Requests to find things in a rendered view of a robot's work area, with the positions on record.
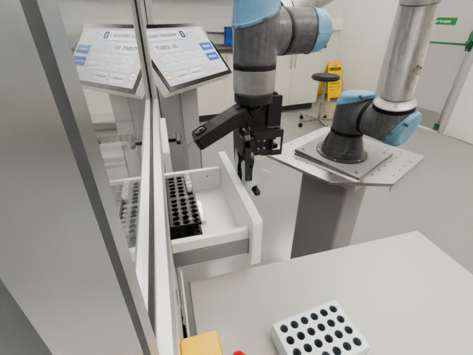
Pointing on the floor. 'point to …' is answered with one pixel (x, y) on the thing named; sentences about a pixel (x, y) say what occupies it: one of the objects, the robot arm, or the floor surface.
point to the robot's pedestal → (324, 215)
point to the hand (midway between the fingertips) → (241, 187)
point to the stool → (320, 98)
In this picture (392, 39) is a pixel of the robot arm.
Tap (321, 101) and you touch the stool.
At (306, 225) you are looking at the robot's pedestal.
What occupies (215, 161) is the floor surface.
